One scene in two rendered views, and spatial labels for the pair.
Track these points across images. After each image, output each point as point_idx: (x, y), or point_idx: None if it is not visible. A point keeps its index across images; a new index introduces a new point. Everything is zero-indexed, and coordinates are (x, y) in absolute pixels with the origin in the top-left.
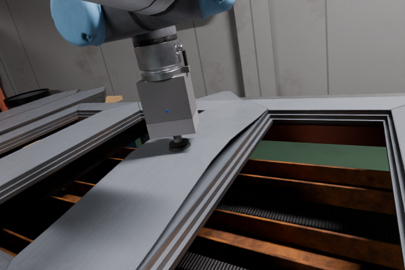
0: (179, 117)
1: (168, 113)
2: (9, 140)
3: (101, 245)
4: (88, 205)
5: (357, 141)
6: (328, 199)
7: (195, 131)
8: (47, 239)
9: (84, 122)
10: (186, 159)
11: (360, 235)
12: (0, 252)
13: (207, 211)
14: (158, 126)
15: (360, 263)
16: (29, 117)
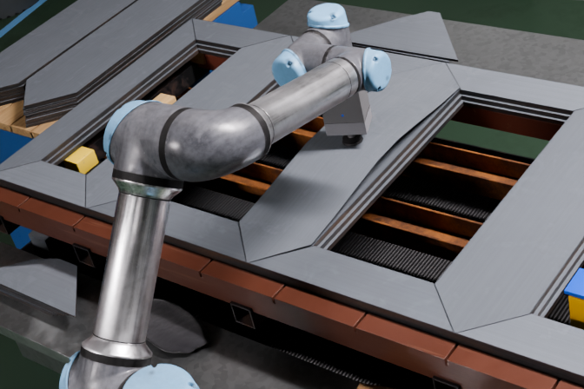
0: (353, 121)
1: (343, 116)
2: (127, 95)
3: (300, 215)
4: (281, 189)
5: (548, 137)
6: (501, 195)
7: (367, 132)
8: (258, 210)
9: (222, 72)
10: (358, 155)
11: None
12: None
13: (372, 199)
14: (335, 127)
15: None
16: (123, 47)
